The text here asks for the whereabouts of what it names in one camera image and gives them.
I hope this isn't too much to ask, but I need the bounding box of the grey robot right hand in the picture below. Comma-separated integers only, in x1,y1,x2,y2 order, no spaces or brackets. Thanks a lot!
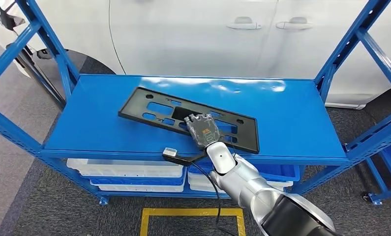
184,113,221,151

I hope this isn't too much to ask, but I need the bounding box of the black plastic plate frame part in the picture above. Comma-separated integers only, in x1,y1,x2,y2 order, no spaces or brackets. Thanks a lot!
118,86,260,155

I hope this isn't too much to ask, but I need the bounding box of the blue metal shelf rack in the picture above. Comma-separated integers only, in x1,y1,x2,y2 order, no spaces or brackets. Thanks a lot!
0,0,391,207

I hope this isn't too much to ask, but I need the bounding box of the blue wheeled shelf rack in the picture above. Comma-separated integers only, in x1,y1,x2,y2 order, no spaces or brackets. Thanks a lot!
361,138,391,207

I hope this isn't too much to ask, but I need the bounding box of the white car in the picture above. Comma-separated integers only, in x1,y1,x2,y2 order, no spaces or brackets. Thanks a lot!
0,0,391,110

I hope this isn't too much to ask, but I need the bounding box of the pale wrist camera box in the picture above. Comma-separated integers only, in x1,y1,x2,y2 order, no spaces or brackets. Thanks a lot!
163,147,179,159

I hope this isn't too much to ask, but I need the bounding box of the black camera cable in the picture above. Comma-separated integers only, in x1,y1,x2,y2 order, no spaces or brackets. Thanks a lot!
190,161,237,236

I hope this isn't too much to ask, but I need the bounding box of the white car door handle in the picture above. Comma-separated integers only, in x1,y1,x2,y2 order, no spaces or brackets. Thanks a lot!
275,17,314,30
227,17,262,30

